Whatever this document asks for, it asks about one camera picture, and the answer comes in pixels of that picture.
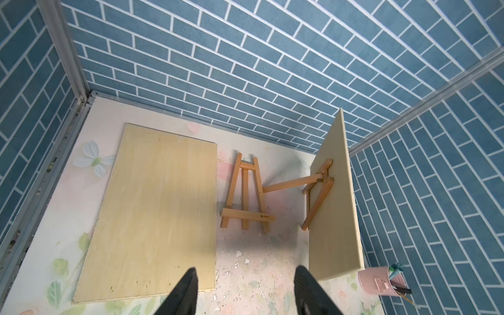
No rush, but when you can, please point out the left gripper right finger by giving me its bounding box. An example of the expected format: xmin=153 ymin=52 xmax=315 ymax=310
xmin=293 ymin=265 xmax=343 ymax=315

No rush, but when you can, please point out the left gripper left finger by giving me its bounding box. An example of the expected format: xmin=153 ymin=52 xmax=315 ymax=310
xmin=154 ymin=267 xmax=198 ymax=315

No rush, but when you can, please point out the wooden canvas board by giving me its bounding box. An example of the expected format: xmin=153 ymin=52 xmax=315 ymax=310
xmin=73 ymin=124 xmax=217 ymax=304
xmin=308 ymin=110 xmax=364 ymax=281

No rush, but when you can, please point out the wooden easel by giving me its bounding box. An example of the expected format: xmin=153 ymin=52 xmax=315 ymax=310
xmin=220 ymin=153 xmax=276 ymax=233
xmin=262 ymin=158 xmax=334 ymax=230

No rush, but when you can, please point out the pink cup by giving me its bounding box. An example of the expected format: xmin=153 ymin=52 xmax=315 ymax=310
xmin=358 ymin=266 xmax=408 ymax=297

